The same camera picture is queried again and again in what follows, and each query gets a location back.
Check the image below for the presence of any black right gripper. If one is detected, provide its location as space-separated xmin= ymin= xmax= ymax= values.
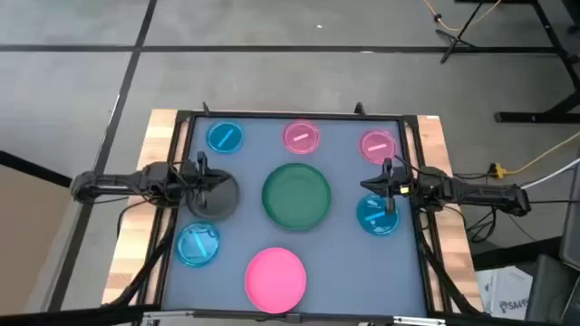
xmin=359 ymin=157 xmax=421 ymax=215

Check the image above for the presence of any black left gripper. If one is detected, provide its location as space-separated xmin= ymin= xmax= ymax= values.
xmin=179 ymin=151 xmax=237 ymax=209

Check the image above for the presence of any black plastic plate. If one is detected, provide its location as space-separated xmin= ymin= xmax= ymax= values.
xmin=186 ymin=168 xmax=240 ymax=222

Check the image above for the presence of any small translucent pink plate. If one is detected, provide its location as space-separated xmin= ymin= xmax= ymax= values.
xmin=282 ymin=119 xmax=322 ymax=155
xmin=359 ymin=129 xmax=399 ymax=165

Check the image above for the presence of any small translucent blue plate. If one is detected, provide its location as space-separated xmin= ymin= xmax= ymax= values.
xmin=355 ymin=193 xmax=401 ymax=236
xmin=206 ymin=119 xmax=246 ymax=155
xmin=175 ymin=221 xmax=221 ymax=268

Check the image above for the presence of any large green plastic plate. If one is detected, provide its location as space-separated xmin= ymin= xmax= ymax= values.
xmin=261 ymin=162 xmax=333 ymax=232

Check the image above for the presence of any large opaque pink plate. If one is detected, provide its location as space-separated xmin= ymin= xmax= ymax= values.
xmin=244 ymin=246 xmax=308 ymax=315

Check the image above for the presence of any black tripod stand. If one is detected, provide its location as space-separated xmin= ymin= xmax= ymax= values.
xmin=433 ymin=0 xmax=487 ymax=64

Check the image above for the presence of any white cardboard box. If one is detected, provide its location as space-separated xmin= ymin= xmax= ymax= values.
xmin=474 ymin=265 xmax=534 ymax=317

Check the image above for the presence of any brown board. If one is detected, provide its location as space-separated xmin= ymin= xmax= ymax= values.
xmin=0 ymin=151 xmax=74 ymax=314

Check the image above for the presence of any black chair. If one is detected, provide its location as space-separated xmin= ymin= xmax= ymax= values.
xmin=524 ymin=158 xmax=580 ymax=326

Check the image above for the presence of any black metal table frame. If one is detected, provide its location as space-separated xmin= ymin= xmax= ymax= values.
xmin=135 ymin=101 xmax=459 ymax=326

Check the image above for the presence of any black cable bundle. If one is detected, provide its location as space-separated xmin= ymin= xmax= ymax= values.
xmin=104 ymin=203 xmax=179 ymax=310
xmin=415 ymin=211 xmax=487 ymax=317

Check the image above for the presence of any yellow extension cord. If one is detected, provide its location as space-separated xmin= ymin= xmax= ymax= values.
xmin=488 ymin=129 xmax=580 ymax=180

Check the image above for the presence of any thin yellow cable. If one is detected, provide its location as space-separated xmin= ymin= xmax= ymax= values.
xmin=422 ymin=0 xmax=504 ymax=33

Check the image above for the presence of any white cable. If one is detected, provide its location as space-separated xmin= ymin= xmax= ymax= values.
xmin=519 ymin=158 xmax=580 ymax=190

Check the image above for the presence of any black desk leg frame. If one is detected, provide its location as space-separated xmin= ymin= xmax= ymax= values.
xmin=493 ymin=0 xmax=580 ymax=124

